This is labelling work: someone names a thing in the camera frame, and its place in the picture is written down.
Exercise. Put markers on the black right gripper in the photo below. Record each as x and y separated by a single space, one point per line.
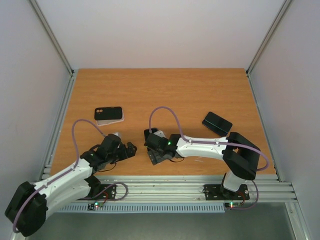
152 153

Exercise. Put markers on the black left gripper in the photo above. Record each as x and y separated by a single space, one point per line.
131 153

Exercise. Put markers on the dark smartphone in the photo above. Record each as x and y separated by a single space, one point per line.
217 124
154 139

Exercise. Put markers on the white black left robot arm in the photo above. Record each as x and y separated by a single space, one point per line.
33 203

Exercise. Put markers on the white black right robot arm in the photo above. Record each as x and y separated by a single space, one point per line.
239 154

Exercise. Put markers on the white phone case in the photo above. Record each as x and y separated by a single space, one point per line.
110 122

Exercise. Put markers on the left small circuit board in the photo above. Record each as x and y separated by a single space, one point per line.
94 206

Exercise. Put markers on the small circuit board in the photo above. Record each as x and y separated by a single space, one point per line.
94 206
232 205

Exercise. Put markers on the right small circuit board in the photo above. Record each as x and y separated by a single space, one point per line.
232 205

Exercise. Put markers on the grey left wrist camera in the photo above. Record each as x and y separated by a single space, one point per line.
118 134

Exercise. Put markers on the aluminium front rail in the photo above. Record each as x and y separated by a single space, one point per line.
189 188

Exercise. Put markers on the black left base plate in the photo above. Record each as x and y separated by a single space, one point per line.
104 191

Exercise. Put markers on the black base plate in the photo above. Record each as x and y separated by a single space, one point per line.
215 192
104 191

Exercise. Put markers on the grey slotted cable duct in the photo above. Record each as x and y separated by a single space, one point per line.
141 208

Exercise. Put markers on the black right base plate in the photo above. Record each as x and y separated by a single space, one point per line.
215 192

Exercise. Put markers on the aluminium frame rail left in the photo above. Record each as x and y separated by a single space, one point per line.
59 120

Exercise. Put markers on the aluminium frame rail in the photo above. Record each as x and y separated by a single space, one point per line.
59 120
284 8

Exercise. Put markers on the aluminium frame rail right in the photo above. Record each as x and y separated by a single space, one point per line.
284 8

